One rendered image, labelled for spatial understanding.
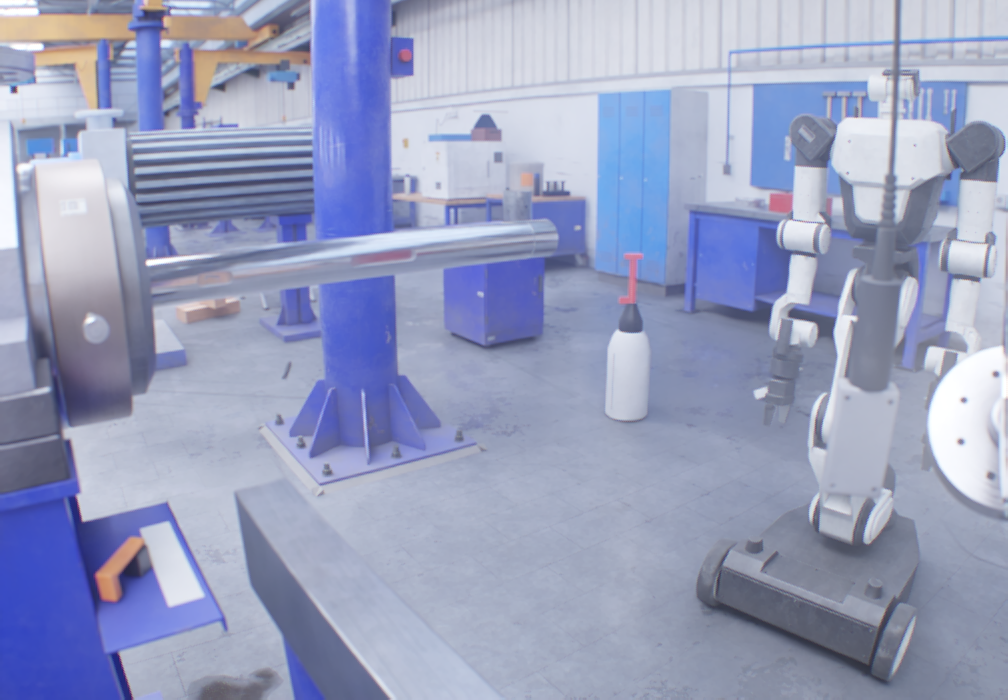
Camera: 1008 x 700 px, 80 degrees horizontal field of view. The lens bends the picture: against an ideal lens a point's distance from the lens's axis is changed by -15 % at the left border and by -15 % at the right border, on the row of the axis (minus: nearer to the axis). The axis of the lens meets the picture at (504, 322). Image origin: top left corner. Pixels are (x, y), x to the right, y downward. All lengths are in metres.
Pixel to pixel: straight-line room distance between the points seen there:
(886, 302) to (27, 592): 0.92
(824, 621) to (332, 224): 2.18
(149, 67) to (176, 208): 3.77
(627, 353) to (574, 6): 5.24
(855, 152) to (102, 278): 1.58
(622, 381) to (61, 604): 2.80
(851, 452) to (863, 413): 0.05
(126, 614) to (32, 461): 0.20
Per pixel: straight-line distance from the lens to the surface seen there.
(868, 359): 0.76
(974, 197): 1.81
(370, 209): 2.78
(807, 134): 1.90
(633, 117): 6.30
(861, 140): 1.80
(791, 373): 1.94
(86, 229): 0.90
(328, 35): 2.82
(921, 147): 1.77
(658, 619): 2.06
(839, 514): 2.03
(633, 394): 3.31
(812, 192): 1.92
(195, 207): 4.61
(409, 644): 0.61
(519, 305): 4.50
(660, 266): 6.12
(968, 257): 1.79
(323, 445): 2.98
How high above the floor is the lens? 1.26
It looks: 14 degrees down
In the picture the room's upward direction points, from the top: straight up
